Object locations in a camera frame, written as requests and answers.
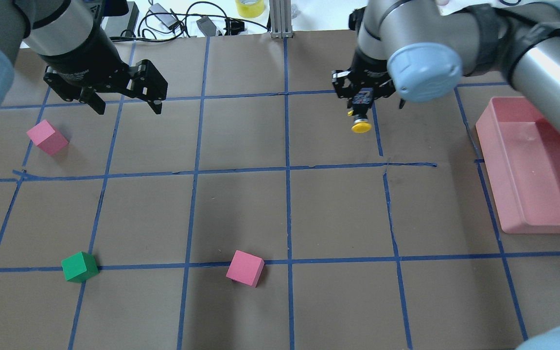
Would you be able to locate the pink foam cube far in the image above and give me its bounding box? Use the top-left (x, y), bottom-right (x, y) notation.
top-left (26, 120), bottom-right (69, 157)

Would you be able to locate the black power adapter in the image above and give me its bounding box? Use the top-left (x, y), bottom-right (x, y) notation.
top-left (101, 0), bottom-right (139, 38)

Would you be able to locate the pink foam cube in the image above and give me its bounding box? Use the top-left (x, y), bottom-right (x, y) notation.
top-left (225, 250), bottom-right (265, 288)
top-left (26, 120), bottom-right (69, 157)

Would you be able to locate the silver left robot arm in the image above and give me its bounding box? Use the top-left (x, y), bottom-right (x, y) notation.
top-left (0, 0), bottom-right (168, 115)

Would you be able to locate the yellow tape roll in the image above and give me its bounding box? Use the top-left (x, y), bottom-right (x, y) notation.
top-left (235, 0), bottom-right (265, 18)

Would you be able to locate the green foam cube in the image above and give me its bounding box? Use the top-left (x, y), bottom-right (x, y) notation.
top-left (61, 252), bottom-right (99, 283)

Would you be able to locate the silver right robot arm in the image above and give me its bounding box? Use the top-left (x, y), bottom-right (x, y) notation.
top-left (332, 0), bottom-right (560, 133)

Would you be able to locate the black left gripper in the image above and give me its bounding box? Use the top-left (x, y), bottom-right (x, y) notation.
top-left (44, 59), bottom-right (168, 115)

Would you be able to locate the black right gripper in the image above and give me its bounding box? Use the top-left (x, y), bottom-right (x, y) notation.
top-left (332, 53), bottom-right (396, 101)

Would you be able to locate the yellow push button switch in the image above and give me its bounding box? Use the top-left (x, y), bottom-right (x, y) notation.
top-left (348, 89), bottom-right (373, 134)

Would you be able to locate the pink plastic tray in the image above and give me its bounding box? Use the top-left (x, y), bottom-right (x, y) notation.
top-left (475, 97), bottom-right (560, 234)

